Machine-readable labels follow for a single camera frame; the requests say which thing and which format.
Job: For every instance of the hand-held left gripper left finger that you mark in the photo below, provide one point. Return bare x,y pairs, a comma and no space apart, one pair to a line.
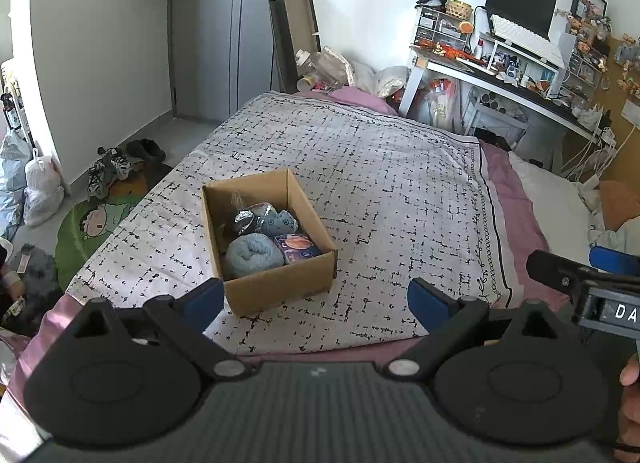
205,299

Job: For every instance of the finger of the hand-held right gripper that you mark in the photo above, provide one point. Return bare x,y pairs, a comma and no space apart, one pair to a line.
617,260
555,270

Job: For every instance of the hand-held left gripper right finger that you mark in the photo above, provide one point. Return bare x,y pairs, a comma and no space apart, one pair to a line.
430,303

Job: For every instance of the light blue towel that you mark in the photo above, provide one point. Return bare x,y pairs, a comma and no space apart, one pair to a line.
252,255

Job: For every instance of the cardboard box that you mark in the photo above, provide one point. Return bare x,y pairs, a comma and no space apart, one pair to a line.
280,293

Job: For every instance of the black plastic packet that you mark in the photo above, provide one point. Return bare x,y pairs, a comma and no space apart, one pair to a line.
245,220

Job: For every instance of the clear plastic wrapper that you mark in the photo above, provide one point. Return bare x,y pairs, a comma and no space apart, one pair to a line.
239,199

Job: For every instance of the purple snack packet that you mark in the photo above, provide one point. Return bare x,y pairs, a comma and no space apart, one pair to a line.
297,248

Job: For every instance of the person's right hand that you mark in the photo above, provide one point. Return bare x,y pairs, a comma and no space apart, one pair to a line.
631,423

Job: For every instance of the orange pillow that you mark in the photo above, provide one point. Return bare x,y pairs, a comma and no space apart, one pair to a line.
620,205

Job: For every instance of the white duvet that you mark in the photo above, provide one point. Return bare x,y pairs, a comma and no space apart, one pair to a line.
550,198

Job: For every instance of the printed blanket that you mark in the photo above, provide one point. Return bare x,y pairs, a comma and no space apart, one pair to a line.
400,193

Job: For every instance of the green cartoon rug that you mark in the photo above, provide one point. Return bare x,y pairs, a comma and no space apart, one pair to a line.
90,228

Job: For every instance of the striped cloth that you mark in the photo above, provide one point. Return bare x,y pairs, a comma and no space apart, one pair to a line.
107,170

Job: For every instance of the black slippers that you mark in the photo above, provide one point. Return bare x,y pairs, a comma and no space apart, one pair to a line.
145,149

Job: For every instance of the grey fluffy plush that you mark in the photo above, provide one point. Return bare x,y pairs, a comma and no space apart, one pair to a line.
35,273

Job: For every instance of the cork board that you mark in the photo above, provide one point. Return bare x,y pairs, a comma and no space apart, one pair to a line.
615,88

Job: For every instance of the white trash bag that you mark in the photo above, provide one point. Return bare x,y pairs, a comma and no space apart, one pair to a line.
42,188

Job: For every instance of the plastic bag with red print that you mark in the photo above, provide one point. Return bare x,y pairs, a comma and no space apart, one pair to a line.
442,103

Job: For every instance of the white desk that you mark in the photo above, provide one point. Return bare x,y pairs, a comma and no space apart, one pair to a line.
415,83

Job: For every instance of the white crumpled plastic bag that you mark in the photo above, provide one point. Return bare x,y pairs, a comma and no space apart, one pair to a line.
392,82

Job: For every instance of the grey trash bag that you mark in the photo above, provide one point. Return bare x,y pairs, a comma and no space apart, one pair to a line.
12,178

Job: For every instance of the white keyboard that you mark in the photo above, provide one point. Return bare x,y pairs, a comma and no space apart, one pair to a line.
525,38

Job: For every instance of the white monitor riser shelf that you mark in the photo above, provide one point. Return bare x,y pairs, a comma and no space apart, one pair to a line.
487,45

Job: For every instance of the paper cup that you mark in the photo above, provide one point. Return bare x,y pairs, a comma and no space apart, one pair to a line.
308,83

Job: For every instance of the beige plastic bag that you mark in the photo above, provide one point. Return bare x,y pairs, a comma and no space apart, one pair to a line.
335,65

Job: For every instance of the grey door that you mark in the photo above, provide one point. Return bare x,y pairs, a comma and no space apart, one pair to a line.
210,43

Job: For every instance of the clear plastic bottle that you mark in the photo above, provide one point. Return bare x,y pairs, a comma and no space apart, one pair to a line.
306,63

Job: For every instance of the black monitor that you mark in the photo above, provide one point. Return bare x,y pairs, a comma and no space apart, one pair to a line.
520,3

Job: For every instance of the clear drawer organizer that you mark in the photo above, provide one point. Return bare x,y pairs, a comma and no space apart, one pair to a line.
435,28

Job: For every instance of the metal storage rack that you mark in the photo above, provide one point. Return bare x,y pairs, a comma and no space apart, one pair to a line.
12,103

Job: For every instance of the woven basket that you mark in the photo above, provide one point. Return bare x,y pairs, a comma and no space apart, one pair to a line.
458,9

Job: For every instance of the black photo frame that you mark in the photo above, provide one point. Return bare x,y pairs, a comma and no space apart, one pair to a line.
589,0

